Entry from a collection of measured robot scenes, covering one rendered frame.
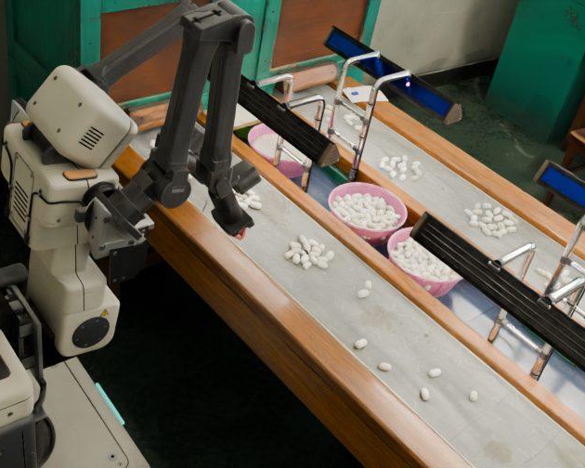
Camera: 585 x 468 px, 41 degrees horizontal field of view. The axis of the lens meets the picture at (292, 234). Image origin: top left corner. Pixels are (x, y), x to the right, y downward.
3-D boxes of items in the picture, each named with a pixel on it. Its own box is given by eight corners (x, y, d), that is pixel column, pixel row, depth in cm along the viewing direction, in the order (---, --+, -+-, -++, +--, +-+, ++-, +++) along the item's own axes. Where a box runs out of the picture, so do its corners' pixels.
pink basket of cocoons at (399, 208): (382, 264, 255) (388, 241, 249) (309, 230, 262) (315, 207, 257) (411, 225, 274) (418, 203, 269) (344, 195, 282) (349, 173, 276)
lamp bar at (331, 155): (320, 168, 225) (325, 147, 221) (196, 71, 259) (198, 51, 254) (340, 162, 230) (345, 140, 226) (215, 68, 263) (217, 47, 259)
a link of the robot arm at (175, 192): (177, -7, 154) (205, 14, 148) (233, -3, 163) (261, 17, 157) (135, 186, 177) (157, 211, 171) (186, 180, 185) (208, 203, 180)
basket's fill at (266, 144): (276, 184, 279) (279, 171, 276) (238, 152, 291) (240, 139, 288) (322, 168, 292) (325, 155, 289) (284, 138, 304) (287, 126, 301)
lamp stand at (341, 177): (350, 193, 283) (379, 83, 256) (314, 165, 294) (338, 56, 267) (386, 180, 295) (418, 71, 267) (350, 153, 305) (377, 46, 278)
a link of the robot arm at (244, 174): (194, 164, 184) (214, 184, 179) (233, 136, 186) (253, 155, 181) (209, 196, 193) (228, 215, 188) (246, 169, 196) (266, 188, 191)
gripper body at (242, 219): (232, 201, 200) (224, 182, 194) (254, 223, 194) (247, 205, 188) (212, 215, 199) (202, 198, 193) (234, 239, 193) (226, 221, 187)
